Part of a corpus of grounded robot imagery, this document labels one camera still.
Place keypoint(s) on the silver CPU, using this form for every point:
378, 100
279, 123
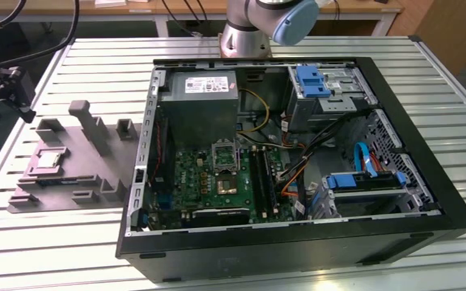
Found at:
46, 160

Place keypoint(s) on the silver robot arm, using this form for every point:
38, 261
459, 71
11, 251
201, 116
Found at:
240, 39

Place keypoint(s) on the CPU socket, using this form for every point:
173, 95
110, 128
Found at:
227, 186

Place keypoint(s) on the black chair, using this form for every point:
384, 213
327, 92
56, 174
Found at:
14, 48

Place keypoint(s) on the grey parts rack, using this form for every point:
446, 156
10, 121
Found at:
78, 163

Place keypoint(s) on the RAM stick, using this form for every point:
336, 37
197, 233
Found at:
56, 182

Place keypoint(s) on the white box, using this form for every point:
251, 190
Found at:
110, 3

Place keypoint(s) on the grey power supply unit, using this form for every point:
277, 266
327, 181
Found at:
200, 112

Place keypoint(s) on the blue VGA port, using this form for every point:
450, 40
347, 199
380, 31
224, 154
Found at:
144, 220

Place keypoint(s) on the blue case clip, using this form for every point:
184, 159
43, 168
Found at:
239, 125

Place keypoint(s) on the green motherboard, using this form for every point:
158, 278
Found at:
200, 200

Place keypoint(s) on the metal locking lever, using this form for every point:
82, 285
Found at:
237, 159

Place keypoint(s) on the black RAM slot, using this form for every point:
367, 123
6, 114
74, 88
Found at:
267, 182
272, 182
256, 182
260, 182

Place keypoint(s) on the blue plastic drive caddy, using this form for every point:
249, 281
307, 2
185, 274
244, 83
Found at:
308, 82

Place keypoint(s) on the silver metal disk bay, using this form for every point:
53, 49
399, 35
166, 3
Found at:
374, 191
337, 104

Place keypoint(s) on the black PC case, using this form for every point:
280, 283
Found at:
256, 257

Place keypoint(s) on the hard disk in blue carrier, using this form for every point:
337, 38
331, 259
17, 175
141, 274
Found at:
340, 181

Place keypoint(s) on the wooden desk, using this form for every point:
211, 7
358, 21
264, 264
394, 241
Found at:
358, 9

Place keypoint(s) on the wooden cabinet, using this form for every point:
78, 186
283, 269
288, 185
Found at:
451, 30

